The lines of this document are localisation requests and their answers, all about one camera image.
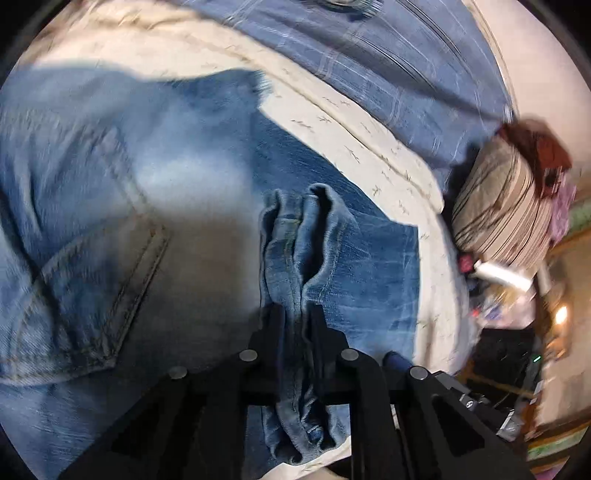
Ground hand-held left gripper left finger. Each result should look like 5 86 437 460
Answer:
60 304 288 480

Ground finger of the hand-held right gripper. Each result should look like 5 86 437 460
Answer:
382 351 413 371

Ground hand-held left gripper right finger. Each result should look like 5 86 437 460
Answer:
307 302 537 480

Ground blue denim pants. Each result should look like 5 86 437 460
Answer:
0 68 422 468

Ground white plastic roll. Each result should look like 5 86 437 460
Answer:
475 260 533 292

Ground striped beige pillow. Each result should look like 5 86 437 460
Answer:
451 137 556 278

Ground cream floral bedsheet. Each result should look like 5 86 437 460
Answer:
14 0 478 480

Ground purple cloth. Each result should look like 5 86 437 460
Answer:
549 178 579 247

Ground brown cloth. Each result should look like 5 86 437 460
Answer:
498 119 574 197

